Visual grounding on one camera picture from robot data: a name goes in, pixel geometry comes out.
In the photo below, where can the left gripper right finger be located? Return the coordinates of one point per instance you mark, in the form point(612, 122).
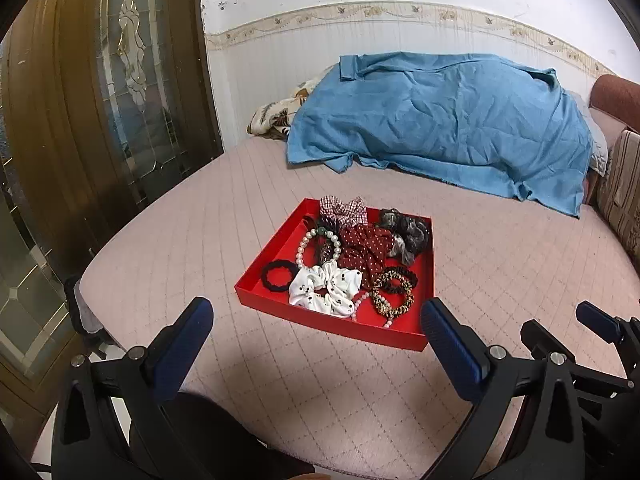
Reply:
point(551, 438)

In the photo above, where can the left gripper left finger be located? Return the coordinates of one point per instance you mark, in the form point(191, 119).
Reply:
point(87, 441)

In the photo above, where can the grey black scrunchie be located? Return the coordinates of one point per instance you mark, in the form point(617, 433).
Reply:
point(410, 235)

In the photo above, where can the small black scrunchie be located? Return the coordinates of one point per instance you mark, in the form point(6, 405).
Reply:
point(278, 275)

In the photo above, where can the dark red dotted scrunchie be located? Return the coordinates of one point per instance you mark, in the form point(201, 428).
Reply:
point(365, 249)

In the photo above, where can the white dotted scrunchie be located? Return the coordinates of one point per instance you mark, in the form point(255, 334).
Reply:
point(326, 289)

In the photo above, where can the dark patterned hair clip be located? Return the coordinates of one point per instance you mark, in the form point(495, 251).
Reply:
point(324, 249)

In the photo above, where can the red white checked scrunchie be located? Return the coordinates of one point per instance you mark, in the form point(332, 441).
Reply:
point(344, 214)

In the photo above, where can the pink quilted bed mattress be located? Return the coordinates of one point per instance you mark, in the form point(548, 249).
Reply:
point(342, 404)

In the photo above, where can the striped floral pillow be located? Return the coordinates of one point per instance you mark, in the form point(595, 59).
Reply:
point(618, 196)

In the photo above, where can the red shallow tray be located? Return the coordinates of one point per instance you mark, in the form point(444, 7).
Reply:
point(387, 314)

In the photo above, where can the grey pillow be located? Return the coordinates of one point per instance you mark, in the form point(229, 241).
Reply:
point(599, 156)

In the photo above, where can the brown pink headboard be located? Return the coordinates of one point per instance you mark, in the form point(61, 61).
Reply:
point(614, 104)

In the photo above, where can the blue blanket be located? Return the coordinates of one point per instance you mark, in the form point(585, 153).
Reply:
point(473, 120)

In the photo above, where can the wooden glass door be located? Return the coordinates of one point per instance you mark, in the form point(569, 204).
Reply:
point(105, 106)

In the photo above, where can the floral patterned quilt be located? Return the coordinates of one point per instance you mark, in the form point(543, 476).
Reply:
point(274, 120)

